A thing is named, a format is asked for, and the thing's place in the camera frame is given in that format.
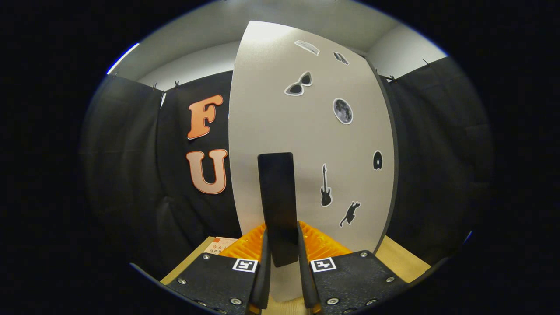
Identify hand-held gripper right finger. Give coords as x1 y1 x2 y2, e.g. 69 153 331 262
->
297 221 410 315

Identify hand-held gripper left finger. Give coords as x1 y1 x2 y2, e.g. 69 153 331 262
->
166 224 272 315

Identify black door handle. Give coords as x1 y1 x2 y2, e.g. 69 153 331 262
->
257 152 300 268

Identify white shoe cabinet door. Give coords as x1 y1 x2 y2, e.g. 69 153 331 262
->
228 21 396 302

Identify cream and orange cover book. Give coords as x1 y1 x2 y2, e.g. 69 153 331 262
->
202 237 239 256

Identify black backdrop cloth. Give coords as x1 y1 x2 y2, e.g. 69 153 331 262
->
79 57 495 280

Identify ceiling strip light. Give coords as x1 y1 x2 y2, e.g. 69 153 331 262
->
106 42 140 75

